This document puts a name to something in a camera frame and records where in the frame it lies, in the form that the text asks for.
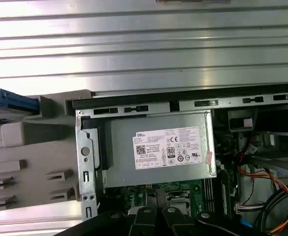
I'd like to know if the black RAM slot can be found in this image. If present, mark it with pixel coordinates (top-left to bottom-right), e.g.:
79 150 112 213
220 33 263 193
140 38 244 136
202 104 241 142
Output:
202 178 216 212

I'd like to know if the green motherboard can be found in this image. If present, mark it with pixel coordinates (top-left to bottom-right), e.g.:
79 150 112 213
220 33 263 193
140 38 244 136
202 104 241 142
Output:
123 181 238 223

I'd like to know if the black PC case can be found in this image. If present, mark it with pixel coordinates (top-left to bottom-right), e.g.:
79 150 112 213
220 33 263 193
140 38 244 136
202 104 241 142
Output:
71 85 288 236

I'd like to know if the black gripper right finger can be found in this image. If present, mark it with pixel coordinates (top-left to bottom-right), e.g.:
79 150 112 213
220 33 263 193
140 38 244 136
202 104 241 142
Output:
158 188 258 236

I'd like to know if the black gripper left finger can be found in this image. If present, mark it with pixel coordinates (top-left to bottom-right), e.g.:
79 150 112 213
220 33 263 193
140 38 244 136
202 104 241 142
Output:
58 188 159 236

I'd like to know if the silver drive cage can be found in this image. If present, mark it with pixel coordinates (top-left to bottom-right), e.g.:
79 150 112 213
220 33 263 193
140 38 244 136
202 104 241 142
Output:
227 107 288 174

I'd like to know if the black cable bundle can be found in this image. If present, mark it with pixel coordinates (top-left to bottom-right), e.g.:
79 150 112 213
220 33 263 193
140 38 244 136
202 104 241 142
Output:
256 181 288 236

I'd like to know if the grey power supply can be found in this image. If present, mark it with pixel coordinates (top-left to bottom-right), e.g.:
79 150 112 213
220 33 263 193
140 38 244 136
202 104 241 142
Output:
94 110 218 189

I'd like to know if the green RAM stick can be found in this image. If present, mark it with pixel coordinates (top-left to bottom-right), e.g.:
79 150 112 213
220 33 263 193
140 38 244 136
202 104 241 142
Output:
219 169 236 212

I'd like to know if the CPU socket with silver CPU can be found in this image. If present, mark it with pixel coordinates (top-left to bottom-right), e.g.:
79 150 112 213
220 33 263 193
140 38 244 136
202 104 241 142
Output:
167 193 192 210

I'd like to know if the hard disk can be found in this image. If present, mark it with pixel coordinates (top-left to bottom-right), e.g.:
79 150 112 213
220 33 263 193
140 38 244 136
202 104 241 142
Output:
0 87 40 117

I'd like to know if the grey parts rack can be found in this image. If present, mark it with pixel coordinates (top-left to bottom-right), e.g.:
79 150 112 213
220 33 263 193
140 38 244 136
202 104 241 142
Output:
0 88 93 212

